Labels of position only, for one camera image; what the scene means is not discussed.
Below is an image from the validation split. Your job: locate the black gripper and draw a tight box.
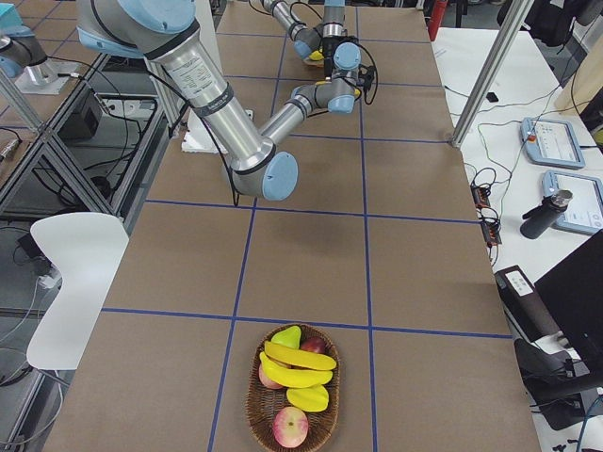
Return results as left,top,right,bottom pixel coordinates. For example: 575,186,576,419
322,37,348,71

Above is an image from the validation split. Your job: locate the yellow banana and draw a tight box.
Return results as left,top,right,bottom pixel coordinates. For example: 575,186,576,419
308,50,324,61
259,352,334,388
264,341,337,371

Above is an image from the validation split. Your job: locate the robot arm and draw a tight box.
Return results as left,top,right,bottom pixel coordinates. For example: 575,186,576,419
260,0,348,77
76,1,361,201

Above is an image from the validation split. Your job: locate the grey square plate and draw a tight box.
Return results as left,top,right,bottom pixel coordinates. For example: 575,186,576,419
303,57,324,68

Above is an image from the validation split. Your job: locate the brown wicker basket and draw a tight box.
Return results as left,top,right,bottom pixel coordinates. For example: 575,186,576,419
246,324,341,451

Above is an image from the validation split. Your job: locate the blue tape line lengthwise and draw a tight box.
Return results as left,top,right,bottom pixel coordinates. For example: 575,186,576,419
353,6,380,452

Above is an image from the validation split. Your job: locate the teach pendant upper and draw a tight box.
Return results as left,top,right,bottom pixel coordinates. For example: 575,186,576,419
520,117,585,170

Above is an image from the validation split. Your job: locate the teach pendant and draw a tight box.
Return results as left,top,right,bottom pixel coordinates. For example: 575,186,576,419
520,117,585,170
542,169,602,235

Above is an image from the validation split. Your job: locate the blue tape line crosswise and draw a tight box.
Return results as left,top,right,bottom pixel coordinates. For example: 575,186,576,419
145,199,480,225

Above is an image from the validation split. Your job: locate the dark grey bottle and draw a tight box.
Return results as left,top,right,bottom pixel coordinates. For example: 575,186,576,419
519,189,573,239

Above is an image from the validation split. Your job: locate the teach pendant lower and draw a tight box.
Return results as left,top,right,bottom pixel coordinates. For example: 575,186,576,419
542,169,602,235

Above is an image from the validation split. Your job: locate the green pear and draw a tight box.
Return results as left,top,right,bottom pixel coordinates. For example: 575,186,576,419
270,325,302,349

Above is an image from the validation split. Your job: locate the dark red apple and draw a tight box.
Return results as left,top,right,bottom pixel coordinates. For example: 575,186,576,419
300,336,326,354

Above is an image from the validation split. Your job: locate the black box with label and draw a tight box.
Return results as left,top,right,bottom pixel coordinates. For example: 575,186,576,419
495,266,562,342

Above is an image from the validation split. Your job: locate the white chair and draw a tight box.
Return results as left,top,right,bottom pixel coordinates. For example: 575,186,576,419
26,212,129,370

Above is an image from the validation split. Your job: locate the black monitor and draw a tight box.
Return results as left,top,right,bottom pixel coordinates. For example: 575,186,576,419
535,232,602,370

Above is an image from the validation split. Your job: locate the pink red apple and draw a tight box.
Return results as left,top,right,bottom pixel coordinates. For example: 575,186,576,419
272,406,309,448

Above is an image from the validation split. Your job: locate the aluminium frame post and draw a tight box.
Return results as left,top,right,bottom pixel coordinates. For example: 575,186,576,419
450,0,534,149

